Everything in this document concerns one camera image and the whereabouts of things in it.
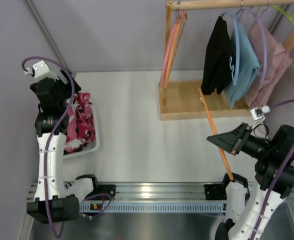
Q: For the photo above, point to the dusty pink trousers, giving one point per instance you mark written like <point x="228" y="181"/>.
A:
<point x="278" y="60"/>

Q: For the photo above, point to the white plastic basket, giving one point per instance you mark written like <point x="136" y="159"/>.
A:
<point x="87" y="140"/>

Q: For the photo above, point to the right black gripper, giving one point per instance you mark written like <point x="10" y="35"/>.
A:
<point x="240" y="139"/>

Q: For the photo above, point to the grey slotted cable duct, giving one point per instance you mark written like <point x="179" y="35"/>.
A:
<point x="153" y="207"/>

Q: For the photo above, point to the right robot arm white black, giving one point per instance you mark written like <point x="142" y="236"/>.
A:
<point x="248" y="212"/>

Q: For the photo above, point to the black trousers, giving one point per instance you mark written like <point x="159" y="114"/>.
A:
<point x="217" y="74"/>

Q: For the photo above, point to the pink plastic hanger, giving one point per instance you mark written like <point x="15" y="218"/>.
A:
<point x="184" y="14"/>

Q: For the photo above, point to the light blue trousers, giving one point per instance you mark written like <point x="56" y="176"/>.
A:
<point x="248" y="69"/>

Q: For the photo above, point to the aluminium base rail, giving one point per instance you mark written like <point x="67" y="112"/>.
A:
<point x="157" y="191"/>

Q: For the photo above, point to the pink camouflage trousers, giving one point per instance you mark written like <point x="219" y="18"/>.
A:
<point x="79" y="125"/>

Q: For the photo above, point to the orange plastic hanger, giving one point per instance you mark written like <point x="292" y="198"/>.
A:
<point x="214" y="131"/>

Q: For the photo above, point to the orange hanger behind pink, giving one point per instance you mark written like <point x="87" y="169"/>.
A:
<point x="180" y="23"/>

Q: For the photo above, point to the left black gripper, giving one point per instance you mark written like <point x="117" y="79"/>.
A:
<point x="68" y="81"/>

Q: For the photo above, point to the wooden clothes rack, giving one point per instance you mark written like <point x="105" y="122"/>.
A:
<point x="181" y="99"/>

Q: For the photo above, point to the blue plastic hanger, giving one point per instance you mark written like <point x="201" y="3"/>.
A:
<point x="234" y="63"/>

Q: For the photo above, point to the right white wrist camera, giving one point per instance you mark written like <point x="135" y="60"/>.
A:
<point x="258" y="114"/>

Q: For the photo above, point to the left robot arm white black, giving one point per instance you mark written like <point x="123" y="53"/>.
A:
<point x="53" y="203"/>

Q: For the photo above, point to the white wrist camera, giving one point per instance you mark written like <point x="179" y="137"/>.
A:
<point x="258" y="114"/>
<point x="40" y="71"/>

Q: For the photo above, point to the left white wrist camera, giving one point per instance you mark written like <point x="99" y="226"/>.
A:
<point x="40" y="71"/>

